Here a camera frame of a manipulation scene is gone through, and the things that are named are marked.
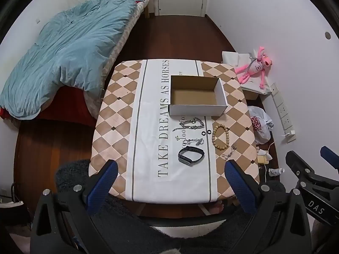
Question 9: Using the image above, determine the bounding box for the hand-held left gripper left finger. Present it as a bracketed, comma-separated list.
[30, 159, 119, 254]

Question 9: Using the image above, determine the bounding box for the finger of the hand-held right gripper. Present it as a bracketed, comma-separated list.
[285, 150, 316, 182]
[320, 146, 339, 170]

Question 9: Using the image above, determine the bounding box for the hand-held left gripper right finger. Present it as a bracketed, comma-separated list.
[225, 159, 312, 254]

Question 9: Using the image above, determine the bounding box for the thin silver bracelet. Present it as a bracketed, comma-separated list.
[222, 143, 238, 162]

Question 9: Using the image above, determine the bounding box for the wooden bead bracelet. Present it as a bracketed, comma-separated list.
[211, 125, 230, 150]

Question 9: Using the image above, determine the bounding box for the black smart watch band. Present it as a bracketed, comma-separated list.
[178, 145, 205, 167]

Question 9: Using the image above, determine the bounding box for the silver chain necklace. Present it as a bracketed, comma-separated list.
[172, 117, 206, 133]

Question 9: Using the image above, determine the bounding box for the white cardboard box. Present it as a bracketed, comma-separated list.
[168, 75, 228, 117]

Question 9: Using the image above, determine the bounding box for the white charger plug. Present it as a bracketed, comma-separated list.
[281, 130, 297, 142]

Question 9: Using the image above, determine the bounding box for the person's foot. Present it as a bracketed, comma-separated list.
[206, 200, 226, 215]

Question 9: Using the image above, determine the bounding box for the yellow and white packet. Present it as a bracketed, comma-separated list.
[256, 149, 273, 165]

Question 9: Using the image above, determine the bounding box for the white plastic bag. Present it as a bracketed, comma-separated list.
[247, 105, 275, 145]

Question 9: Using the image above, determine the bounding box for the white power strip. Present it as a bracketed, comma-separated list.
[269, 82, 293, 132]

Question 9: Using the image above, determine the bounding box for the checkered printed tablecloth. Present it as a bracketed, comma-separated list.
[89, 59, 261, 205]

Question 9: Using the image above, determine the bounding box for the pink plush toy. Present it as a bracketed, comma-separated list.
[235, 46, 273, 90]

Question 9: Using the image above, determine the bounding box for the light blue duvet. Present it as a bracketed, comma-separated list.
[0, 0, 150, 120]

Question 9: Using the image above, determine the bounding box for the bed with patterned sheet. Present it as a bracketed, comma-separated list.
[0, 0, 152, 128]

